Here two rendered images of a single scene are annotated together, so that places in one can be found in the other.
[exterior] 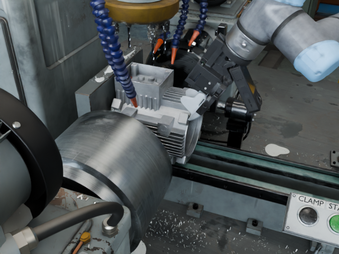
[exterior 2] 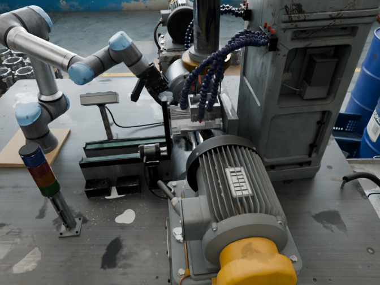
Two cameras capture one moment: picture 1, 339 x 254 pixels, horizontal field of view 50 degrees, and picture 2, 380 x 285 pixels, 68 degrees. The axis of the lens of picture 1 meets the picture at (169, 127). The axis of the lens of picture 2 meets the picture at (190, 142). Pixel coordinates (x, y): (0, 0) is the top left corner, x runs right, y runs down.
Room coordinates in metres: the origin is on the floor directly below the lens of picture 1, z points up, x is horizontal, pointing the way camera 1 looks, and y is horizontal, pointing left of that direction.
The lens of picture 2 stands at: (1.70, -0.39, 1.77)
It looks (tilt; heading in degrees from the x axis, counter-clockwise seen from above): 41 degrees down; 156
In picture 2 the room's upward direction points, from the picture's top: 2 degrees counter-clockwise
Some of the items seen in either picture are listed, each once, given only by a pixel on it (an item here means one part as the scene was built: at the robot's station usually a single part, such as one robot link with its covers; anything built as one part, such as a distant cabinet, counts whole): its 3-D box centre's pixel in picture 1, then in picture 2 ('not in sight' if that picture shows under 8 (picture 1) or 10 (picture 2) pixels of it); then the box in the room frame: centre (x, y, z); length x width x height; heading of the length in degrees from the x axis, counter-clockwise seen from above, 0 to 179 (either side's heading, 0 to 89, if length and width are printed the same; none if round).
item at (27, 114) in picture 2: not in sight; (32, 119); (0.36, -0.62, 0.98); 0.13 x 0.12 x 0.14; 130
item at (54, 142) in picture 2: not in sight; (39, 138); (0.36, -0.63, 0.87); 0.15 x 0.15 x 0.10
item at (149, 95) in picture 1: (145, 85); (203, 107); (0.83, 0.07, 1.11); 0.12 x 0.11 x 0.07; 70
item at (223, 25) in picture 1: (218, 70); (166, 128); (0.90, -0.13, 1.12); 0.04 x 0.03 x 0.26; 71
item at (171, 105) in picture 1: (159, 120); (194, 126); (0.81, 0.03, 1.02); 0.20 x 0.19 x 0.19; 70
